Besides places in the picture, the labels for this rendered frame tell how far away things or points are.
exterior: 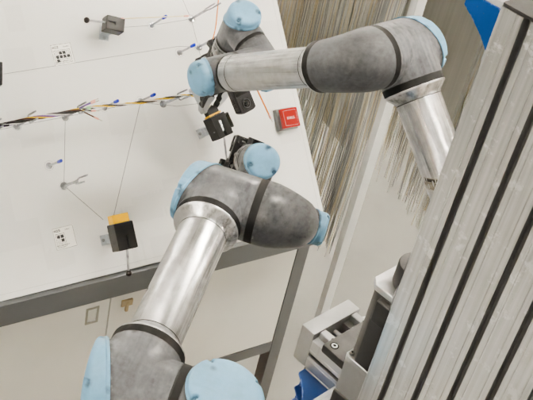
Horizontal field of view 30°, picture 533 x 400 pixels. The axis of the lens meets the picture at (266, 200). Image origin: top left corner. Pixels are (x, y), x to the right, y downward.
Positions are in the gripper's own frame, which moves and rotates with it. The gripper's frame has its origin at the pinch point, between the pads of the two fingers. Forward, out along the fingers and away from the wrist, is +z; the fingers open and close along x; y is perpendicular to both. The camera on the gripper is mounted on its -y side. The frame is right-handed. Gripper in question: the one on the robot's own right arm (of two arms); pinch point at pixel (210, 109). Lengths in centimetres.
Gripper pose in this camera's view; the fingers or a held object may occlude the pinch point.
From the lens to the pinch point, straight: 240.4
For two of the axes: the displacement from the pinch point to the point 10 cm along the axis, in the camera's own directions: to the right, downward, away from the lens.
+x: -7.6, 4.1, -5.0
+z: -2.9, 4.7, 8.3
